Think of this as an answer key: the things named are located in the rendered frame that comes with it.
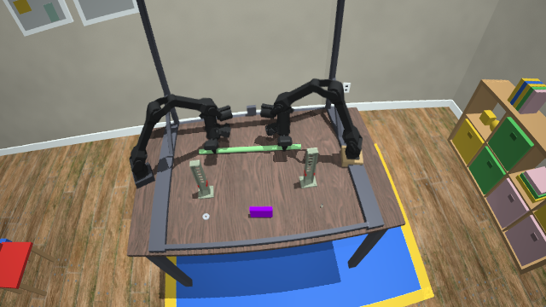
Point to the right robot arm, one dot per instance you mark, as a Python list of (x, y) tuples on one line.
[(154, 113)]

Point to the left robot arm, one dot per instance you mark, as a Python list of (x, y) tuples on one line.
[(335, 94)]

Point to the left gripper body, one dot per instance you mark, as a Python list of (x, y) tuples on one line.
[(284, 139)]

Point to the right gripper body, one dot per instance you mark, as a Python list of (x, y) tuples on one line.
[(211, 134)]

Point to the purple block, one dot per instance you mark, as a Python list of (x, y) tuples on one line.
[(261, 211)]

